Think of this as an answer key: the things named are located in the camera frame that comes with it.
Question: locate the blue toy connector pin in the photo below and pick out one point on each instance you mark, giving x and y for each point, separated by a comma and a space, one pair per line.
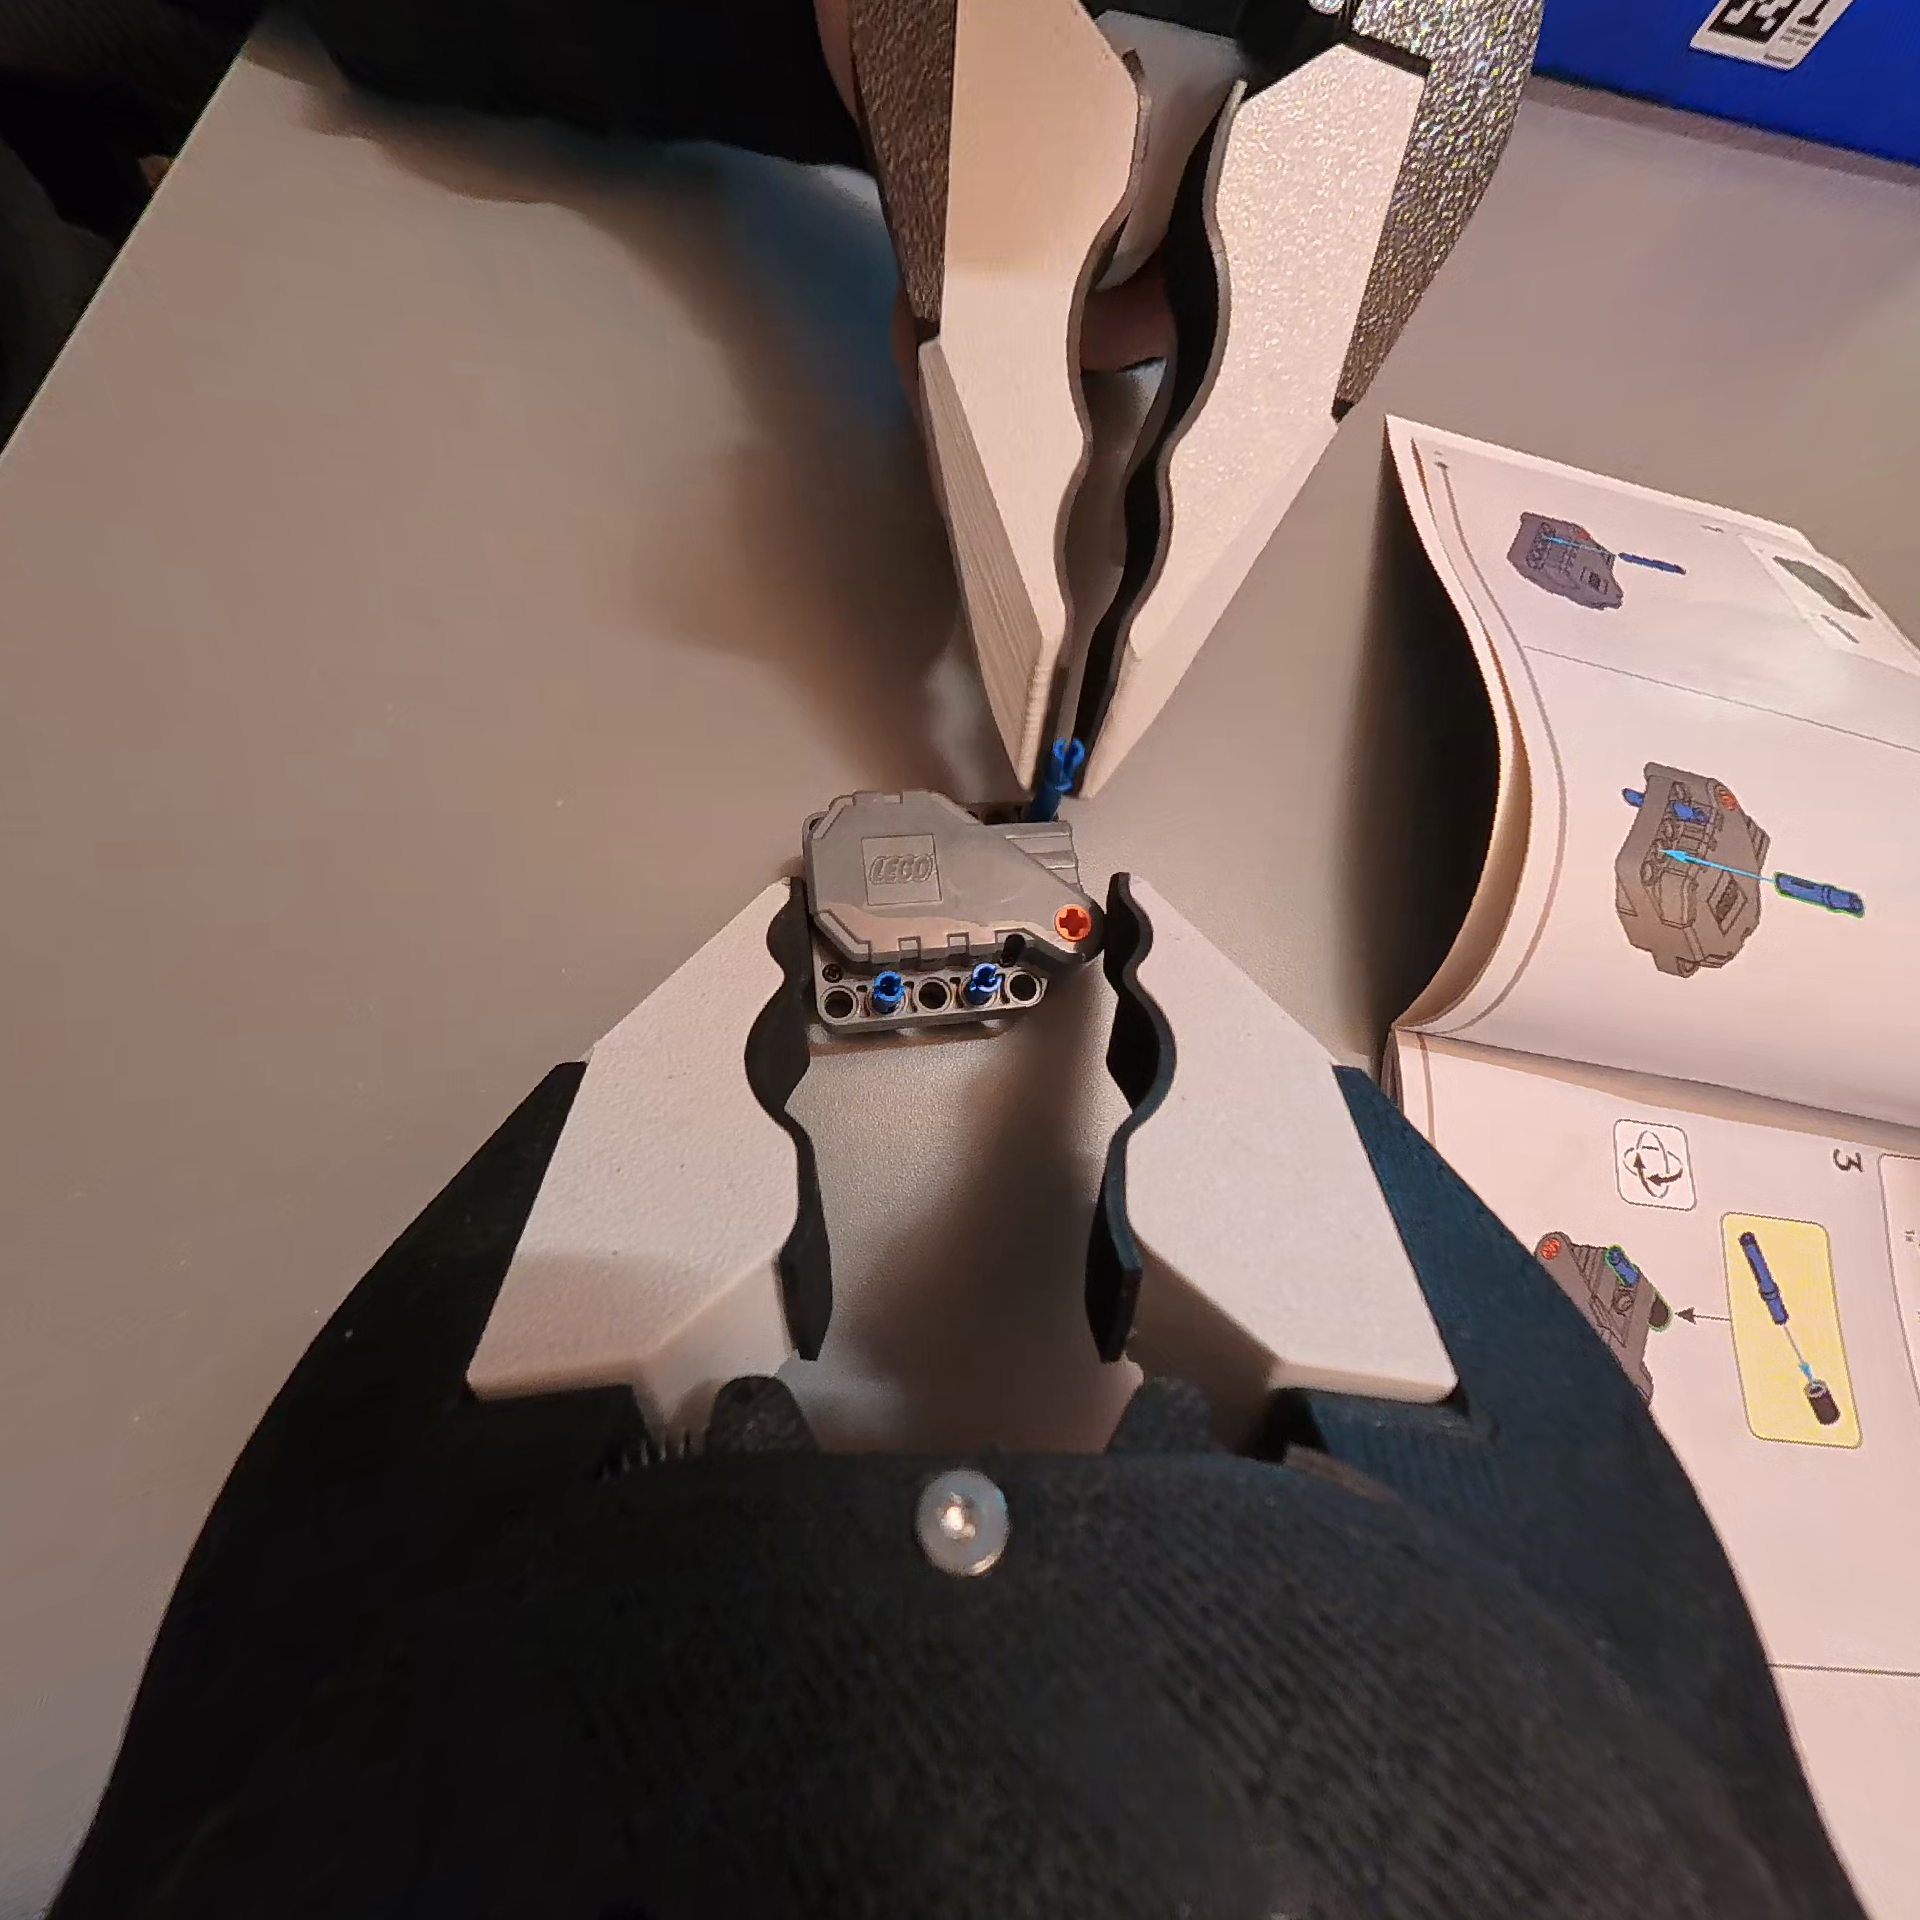
1060, 768
887, 992
983, 987

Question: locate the grey desk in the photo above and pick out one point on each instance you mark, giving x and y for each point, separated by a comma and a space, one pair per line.
375, 675

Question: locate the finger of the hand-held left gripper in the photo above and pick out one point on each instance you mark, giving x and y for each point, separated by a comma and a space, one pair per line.
1290, 376
1003, 480

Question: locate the grey toy motor block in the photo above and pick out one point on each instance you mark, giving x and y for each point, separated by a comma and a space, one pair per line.
930, 885

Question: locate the open instruction booklet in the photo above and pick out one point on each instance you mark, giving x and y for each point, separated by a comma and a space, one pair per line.
1576, 720

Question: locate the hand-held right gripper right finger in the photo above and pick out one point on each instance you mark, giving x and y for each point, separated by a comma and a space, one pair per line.
1276, 1200

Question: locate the person's left hand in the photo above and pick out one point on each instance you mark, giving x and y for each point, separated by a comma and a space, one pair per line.
1126, 324

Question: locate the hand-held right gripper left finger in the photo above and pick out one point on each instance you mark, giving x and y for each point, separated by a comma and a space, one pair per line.
644, 1200

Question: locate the blue container with white label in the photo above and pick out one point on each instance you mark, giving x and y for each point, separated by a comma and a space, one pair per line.
1620, 45

